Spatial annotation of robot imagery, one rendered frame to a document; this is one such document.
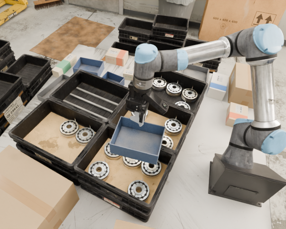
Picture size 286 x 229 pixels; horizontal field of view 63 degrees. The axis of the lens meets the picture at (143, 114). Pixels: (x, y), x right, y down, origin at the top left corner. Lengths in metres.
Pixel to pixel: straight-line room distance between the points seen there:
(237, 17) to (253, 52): 2.82
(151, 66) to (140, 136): 0.35
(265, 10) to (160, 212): 3.20
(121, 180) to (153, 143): 0.28
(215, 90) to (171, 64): 0.98
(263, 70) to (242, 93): 0.75
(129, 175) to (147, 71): 0.59
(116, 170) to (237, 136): 0.62
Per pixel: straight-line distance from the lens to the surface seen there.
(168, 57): 0.83
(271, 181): 1.22
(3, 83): 2.36
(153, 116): 1.43
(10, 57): 2.72
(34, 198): 1.15
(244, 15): 3.85
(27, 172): 1.22
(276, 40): 1.05
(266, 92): 1.07
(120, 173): 1.21
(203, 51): 1.04
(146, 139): 1.03
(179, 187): 1.35
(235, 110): 1.70
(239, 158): 1.22
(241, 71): 1.90
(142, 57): 0.79
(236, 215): 1.39
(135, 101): 0.91
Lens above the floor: 1.91
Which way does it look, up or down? 49 degrees down
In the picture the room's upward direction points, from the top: 5 degrees clockwise
